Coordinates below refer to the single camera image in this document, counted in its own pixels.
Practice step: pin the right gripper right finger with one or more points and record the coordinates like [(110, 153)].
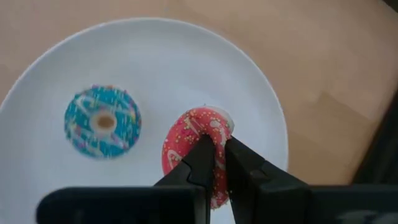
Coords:
[(258, 193)]

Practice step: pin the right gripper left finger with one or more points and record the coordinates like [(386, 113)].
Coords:
[(199, 168)]

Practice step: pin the small red sprinkled donut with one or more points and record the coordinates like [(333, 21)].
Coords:
[(180, 137)]

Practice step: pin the small teal sprinkled donut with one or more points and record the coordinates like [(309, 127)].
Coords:
[(77, 133)]

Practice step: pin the small white plate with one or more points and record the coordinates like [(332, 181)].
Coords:
[(155, 62)]

